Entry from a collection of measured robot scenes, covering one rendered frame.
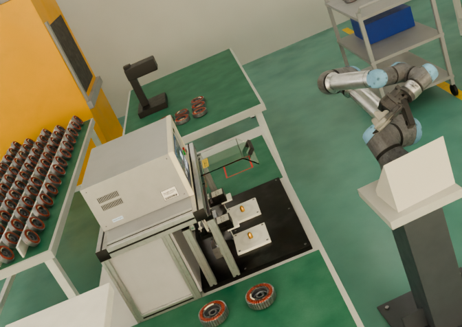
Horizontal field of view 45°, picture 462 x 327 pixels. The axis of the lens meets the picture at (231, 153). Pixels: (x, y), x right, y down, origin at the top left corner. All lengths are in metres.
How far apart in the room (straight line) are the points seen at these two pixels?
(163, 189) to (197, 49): 5.46
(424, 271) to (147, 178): 1.24
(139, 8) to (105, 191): 5.40
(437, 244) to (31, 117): 4.40
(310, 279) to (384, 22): 3.12
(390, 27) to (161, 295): 3.31
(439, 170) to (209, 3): 5.50
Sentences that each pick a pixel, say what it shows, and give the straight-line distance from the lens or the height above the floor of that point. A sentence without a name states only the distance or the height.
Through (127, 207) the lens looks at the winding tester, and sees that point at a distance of 2.23.
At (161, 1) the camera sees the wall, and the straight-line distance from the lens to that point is 7.44.
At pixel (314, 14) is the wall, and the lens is 7.74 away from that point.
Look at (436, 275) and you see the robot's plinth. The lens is 2.63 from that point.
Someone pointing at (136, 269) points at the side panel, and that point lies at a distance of 2.23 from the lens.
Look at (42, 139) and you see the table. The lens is 5.24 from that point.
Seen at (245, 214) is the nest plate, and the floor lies 0.78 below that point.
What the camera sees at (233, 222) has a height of 0.88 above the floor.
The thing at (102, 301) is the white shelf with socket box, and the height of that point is 1.21.
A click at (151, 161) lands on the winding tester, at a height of 1.31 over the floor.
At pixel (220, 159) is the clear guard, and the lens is 2.52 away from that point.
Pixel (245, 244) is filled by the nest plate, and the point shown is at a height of 0.78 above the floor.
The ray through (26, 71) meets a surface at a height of 1.31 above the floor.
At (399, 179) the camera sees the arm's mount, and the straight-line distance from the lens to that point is 2.27.
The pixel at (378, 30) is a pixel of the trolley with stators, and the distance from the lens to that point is 4.89.
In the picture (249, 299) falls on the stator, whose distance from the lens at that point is 2.11.
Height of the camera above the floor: 2.08
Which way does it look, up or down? 24 degrees down
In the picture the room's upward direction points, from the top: 24 degrees counter-clockwise
